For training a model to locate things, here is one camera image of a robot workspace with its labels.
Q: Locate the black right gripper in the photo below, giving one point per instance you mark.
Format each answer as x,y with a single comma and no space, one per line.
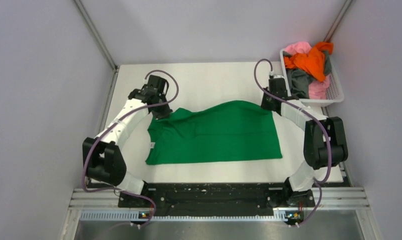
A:
263,104

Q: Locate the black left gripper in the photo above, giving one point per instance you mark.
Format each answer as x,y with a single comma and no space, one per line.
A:
157,115

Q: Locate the green t-shirt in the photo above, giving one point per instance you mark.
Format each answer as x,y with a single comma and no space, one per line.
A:
233,131

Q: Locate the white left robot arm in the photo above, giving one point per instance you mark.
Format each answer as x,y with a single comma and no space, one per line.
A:
103,159

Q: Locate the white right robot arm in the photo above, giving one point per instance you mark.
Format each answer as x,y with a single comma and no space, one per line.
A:
324,146

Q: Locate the grey t-shirt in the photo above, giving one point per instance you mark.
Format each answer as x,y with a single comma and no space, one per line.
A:
298,82

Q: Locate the pink t-shirt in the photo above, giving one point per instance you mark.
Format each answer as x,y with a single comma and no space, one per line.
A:
315,89

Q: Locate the orange t-shirt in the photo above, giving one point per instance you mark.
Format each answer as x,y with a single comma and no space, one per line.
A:
310,59

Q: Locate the white laundry basket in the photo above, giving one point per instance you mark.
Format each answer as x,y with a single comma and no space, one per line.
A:
308,89

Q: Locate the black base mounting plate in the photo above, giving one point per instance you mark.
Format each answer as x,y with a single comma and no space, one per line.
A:
218,209

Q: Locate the aluminium frame rail right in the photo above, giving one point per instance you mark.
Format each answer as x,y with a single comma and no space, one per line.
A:
338,20

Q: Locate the aluminium frame rail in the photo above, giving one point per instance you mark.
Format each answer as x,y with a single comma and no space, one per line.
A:
338,20
99,42

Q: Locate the aluminium frame rail left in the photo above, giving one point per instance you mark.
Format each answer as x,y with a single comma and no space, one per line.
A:
99,42

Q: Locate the white slotted cable duct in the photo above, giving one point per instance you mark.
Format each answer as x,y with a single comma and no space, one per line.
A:
138,216

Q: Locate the aluminium front rail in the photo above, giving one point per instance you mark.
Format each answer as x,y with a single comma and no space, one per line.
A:
328,198

